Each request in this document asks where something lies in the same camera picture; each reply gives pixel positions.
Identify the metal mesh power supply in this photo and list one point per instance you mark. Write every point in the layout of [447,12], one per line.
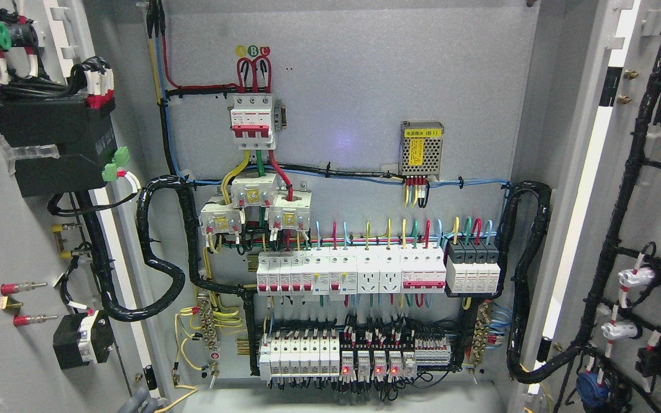
[421,148]

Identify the brass ground bar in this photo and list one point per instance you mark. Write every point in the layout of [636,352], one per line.
[480,336]
[207,326]

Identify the black relay terminal row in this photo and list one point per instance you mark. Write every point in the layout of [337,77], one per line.
[385,352]

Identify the white rotary selector switch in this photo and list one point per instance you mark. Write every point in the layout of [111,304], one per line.
[82,338]

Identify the white red main breaker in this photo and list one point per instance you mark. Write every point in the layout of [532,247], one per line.
[256,119]

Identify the white socket breaker row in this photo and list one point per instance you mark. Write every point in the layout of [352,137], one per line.
[338,272]

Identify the black digital power meter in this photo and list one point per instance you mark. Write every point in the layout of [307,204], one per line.
[68,144]

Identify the grey cabinet door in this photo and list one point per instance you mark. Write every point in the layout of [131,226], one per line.
[592,303]
[31,379]

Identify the white fuse holder row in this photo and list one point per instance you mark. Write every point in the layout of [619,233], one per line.
[296,355]

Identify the white current transformer group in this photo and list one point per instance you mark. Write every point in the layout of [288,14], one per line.
[259,198]

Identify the brass right ground bar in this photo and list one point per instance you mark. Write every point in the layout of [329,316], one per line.
[480,336]

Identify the black white surge protector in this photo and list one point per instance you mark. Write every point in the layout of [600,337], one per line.
[472,270]

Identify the brass left ground bar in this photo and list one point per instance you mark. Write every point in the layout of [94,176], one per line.
[207,326]

